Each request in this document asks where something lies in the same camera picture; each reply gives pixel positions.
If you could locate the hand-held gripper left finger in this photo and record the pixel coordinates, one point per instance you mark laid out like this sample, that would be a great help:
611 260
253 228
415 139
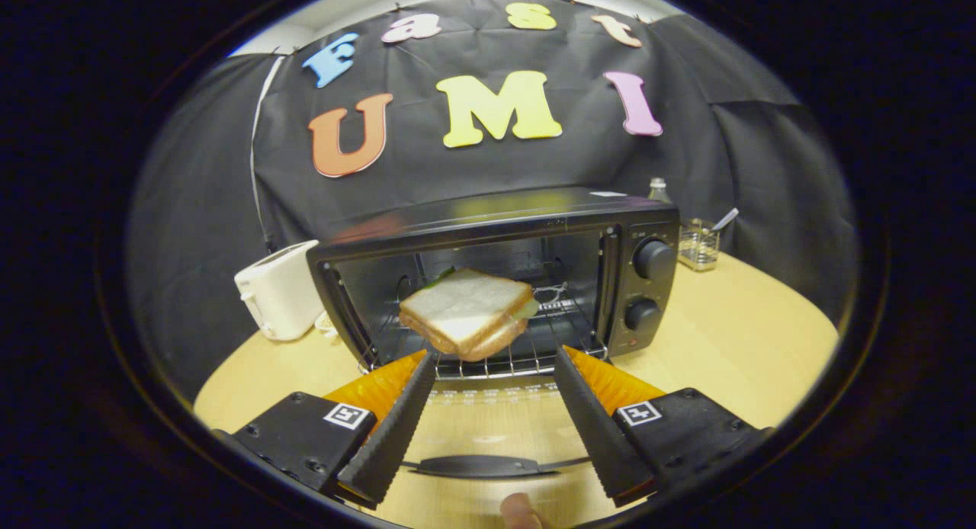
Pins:
393 437

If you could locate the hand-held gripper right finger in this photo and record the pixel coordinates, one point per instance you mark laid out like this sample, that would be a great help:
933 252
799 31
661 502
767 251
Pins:
598 430

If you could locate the white bread sandwich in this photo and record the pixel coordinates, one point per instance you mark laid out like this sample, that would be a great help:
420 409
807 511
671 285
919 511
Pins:
465 308

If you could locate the black toaster oven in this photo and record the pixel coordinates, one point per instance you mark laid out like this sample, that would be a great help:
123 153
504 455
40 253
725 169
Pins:
534 213

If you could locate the metal oven rack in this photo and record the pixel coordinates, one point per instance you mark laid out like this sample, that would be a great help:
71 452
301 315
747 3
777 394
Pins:
496 369

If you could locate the white pop-up toaster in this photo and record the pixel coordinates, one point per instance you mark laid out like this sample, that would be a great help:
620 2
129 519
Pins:
278 289

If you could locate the metal spoon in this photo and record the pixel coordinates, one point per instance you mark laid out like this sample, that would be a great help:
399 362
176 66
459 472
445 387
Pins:
724 219

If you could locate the green label clear bottle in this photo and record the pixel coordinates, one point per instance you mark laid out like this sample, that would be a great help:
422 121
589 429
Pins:
659 191

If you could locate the black backdrop cloth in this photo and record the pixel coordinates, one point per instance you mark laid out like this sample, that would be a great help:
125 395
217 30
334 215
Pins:
762 171

